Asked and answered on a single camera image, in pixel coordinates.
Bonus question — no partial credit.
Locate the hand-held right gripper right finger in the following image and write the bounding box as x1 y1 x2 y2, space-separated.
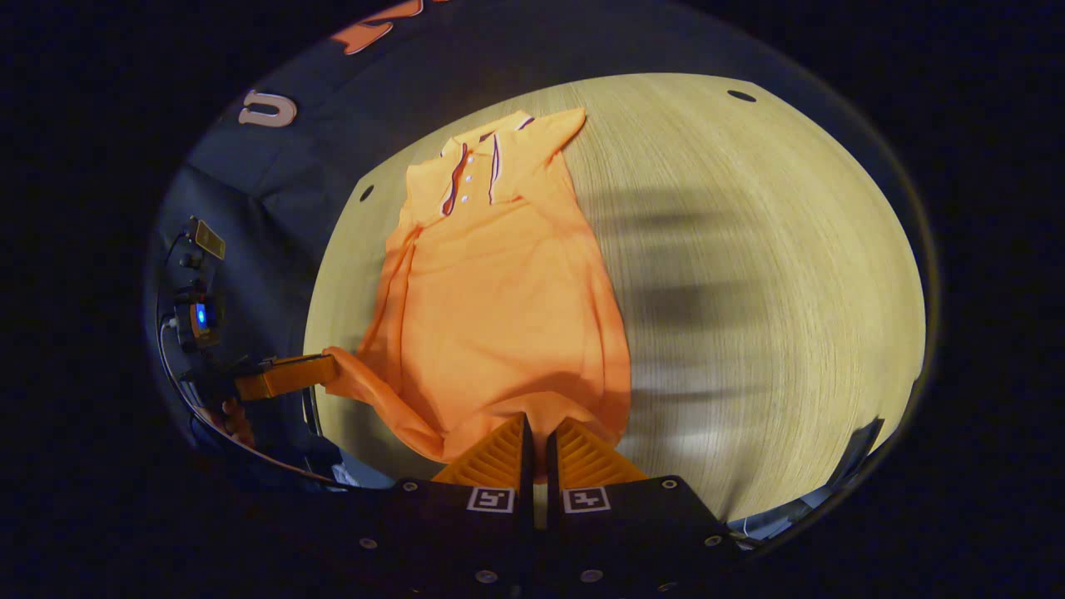
545 416 741 598

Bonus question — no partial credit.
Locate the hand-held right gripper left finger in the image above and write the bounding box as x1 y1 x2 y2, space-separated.
333 412 535 599

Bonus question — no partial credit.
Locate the orange T-shirt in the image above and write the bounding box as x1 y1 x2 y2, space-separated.
323 106 633 485

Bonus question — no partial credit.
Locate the black backdrop cloth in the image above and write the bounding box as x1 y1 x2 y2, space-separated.
148 0 916 467

